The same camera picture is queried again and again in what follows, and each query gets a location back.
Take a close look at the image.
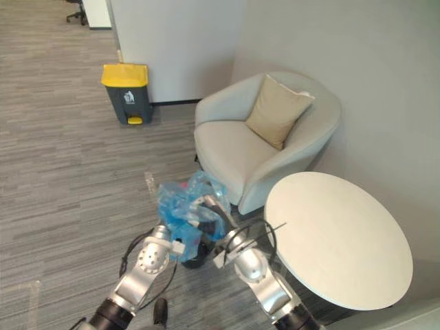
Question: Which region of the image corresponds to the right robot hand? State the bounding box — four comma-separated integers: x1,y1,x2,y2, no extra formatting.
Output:
190,194,232,241

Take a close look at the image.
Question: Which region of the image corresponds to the blue plastic trash bag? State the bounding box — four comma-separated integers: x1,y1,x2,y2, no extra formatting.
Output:
156,170,232,264

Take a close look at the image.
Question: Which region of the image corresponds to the small black bin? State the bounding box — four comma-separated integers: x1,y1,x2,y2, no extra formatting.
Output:
181,240,216,270

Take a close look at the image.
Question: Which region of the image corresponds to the round white tea table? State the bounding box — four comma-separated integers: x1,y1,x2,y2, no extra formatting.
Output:
264,171,414,310

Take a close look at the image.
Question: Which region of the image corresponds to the grey pedal trash can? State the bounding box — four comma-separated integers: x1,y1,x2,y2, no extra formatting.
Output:
100,63,153,125

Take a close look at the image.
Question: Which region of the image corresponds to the light grey armchair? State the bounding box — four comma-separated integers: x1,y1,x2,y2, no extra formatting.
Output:
193,71,342,216

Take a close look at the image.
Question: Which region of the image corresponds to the dark robot foot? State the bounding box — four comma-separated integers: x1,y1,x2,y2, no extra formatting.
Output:
153,297,169,326

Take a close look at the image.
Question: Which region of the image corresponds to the beige cushion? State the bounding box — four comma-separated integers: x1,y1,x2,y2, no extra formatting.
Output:
245,74,315,151

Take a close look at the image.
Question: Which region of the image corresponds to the white partition cabinet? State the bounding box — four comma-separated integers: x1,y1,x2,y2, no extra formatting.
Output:
82,0,113,30

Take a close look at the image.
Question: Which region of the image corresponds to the black office chair base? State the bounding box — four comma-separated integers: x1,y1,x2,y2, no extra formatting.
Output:
65,9,87,25

